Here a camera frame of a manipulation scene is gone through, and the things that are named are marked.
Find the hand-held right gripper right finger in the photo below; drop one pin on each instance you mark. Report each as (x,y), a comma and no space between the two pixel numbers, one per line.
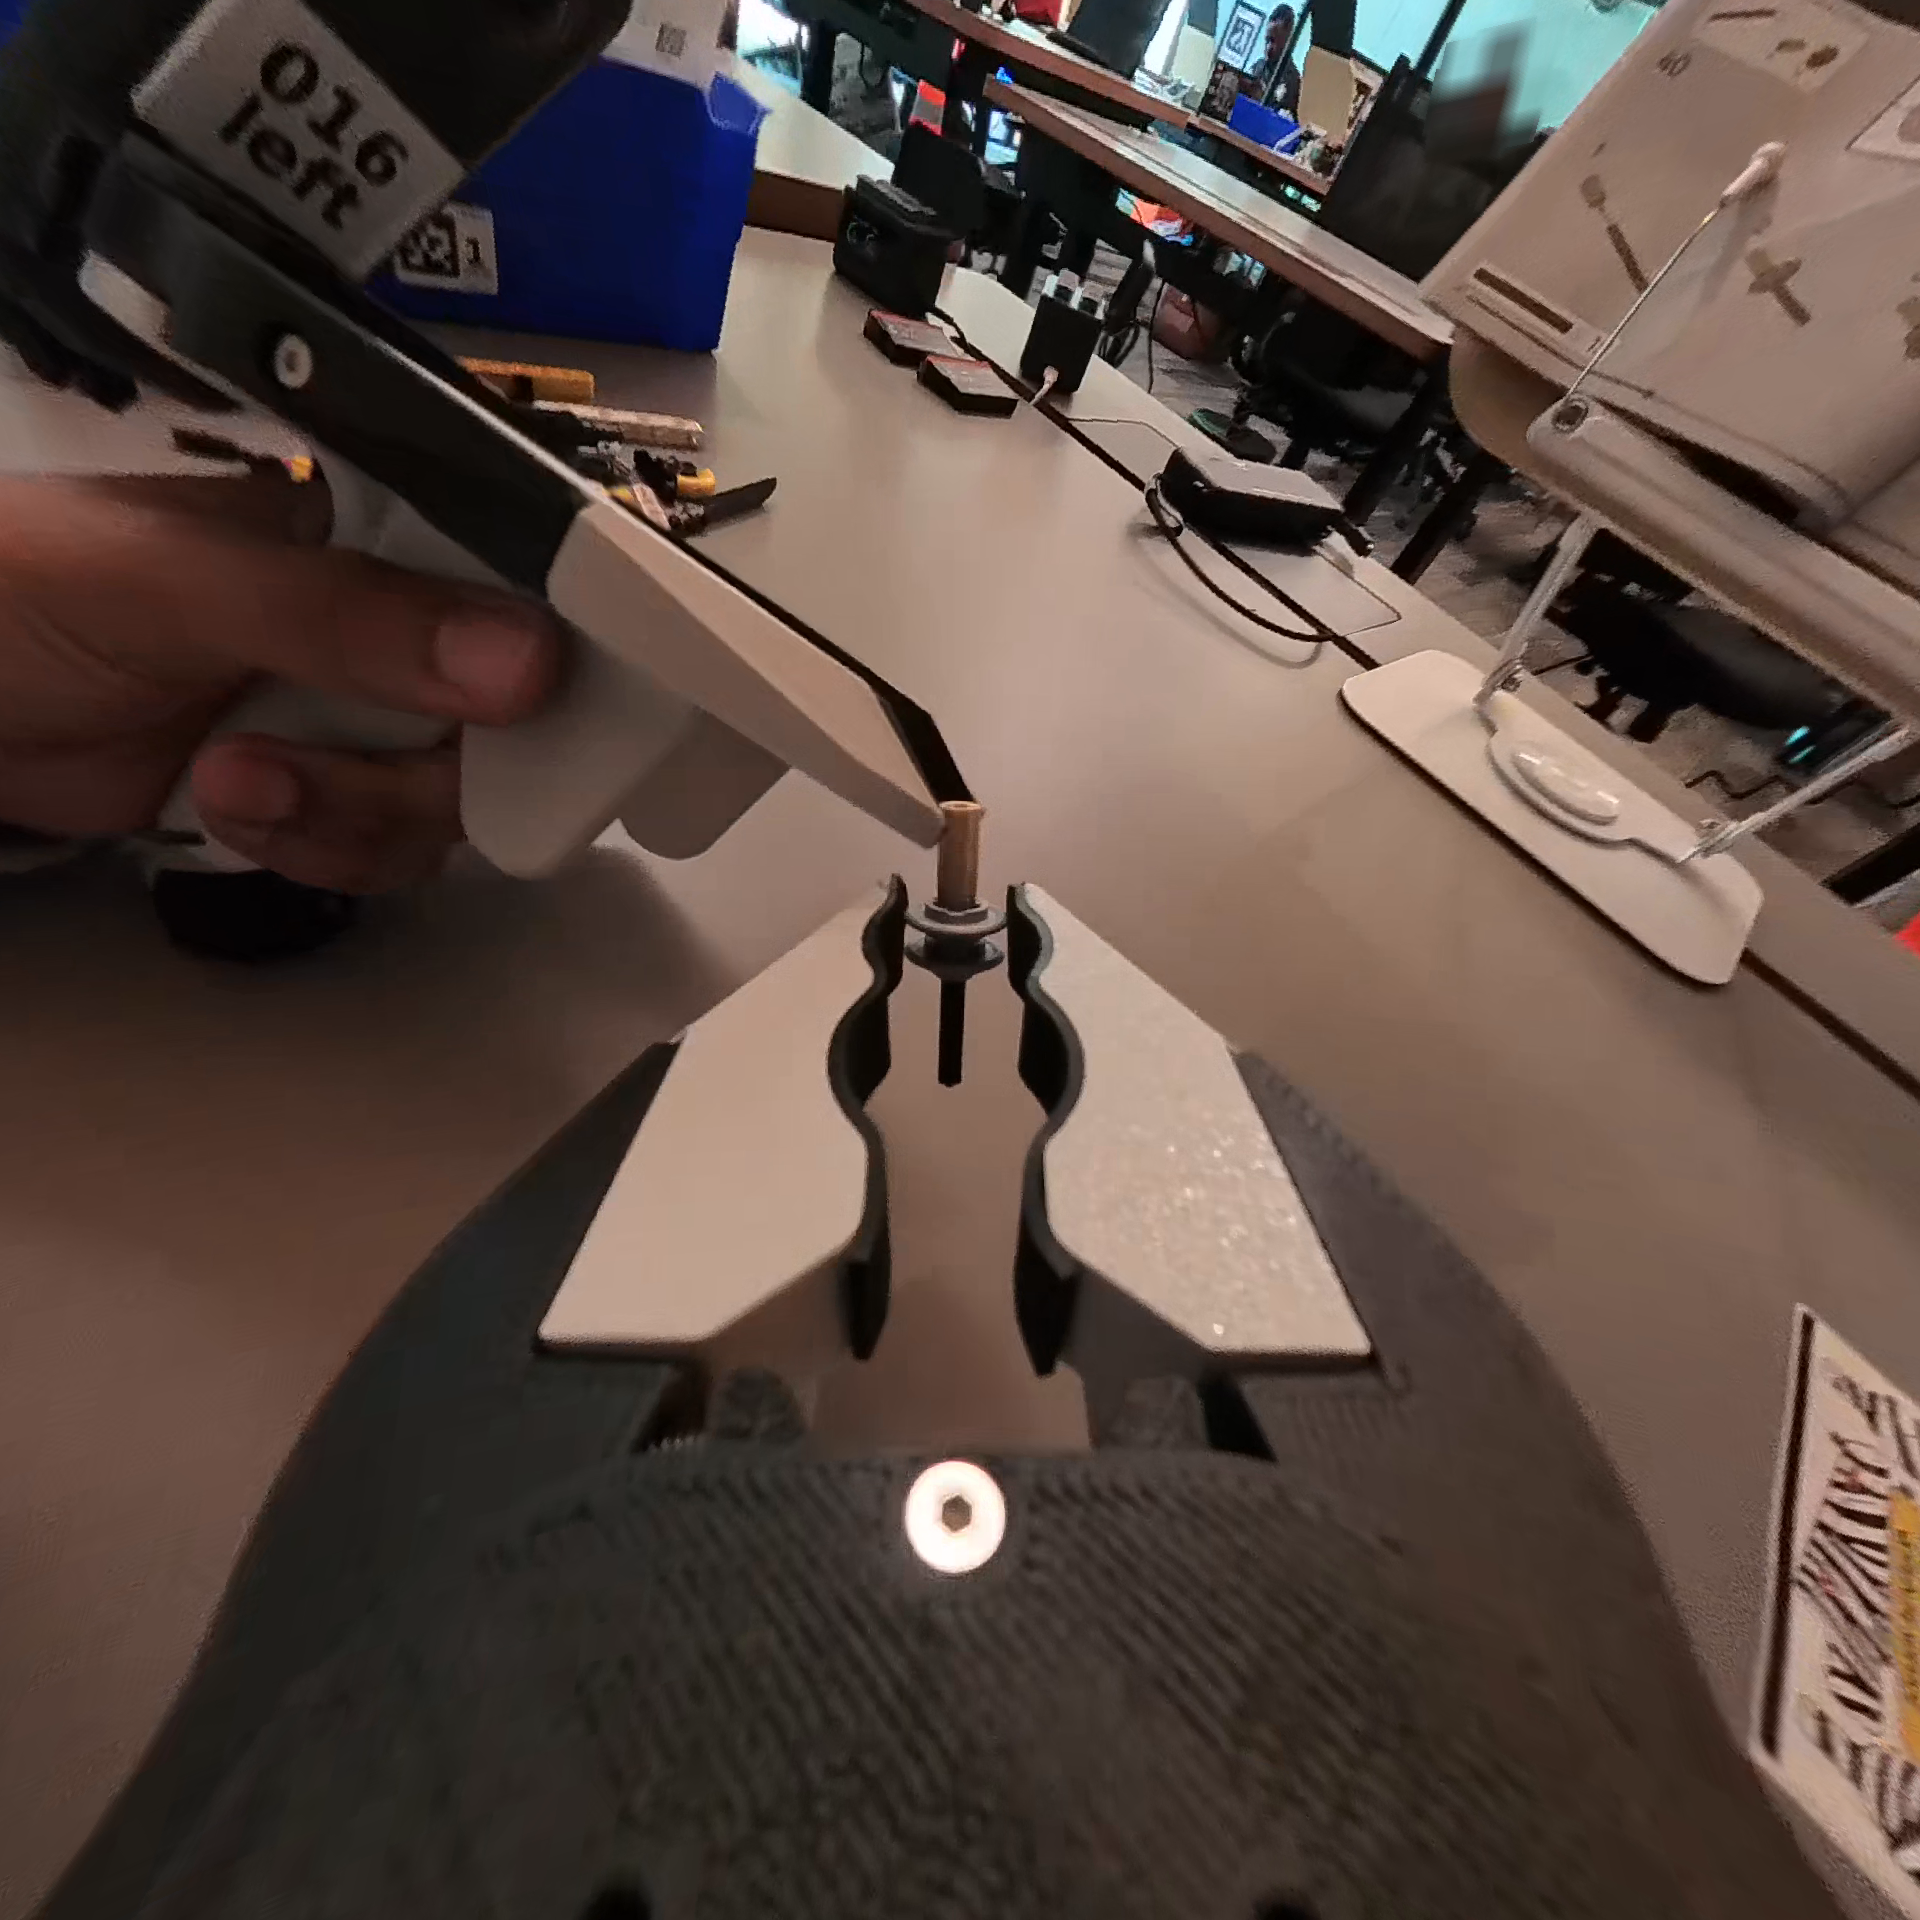
(1200,1200)

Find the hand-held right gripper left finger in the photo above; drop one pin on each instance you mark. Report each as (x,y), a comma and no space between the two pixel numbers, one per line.
(720,1185)

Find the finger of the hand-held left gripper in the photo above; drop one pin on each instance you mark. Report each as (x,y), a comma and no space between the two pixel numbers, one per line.
(720,660)

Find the tan lego tube piece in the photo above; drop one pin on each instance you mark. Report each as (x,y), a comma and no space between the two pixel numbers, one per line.
(960,852)

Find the black lego axle with discs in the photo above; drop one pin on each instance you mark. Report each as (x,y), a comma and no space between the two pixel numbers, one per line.
(952,960)

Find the person's left hand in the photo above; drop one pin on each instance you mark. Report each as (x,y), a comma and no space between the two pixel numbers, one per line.
(180,631)

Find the blue plastic bin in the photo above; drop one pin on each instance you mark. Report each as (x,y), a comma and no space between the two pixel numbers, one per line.
(617,210)

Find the black charger box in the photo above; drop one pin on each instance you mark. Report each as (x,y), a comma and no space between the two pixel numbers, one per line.
(889,240)

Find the black charger with white batteries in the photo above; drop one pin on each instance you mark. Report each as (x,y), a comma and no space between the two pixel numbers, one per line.
(1063,341)

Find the white book stand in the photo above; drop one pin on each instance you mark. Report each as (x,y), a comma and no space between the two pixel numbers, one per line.
(1500,810)

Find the black power adapter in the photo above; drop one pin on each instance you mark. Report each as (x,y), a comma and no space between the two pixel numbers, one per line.
(1252,495)

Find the black office chair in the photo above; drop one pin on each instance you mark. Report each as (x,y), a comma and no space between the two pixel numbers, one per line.
(1322,360)

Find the wooden office desk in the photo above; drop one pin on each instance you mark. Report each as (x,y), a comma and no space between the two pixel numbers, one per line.
(1200,189)

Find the zebra striped printed card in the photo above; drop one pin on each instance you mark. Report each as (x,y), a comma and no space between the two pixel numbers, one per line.
(1853,1576)

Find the open instruction booklet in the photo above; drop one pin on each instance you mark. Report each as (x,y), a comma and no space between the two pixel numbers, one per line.
(1679,225)

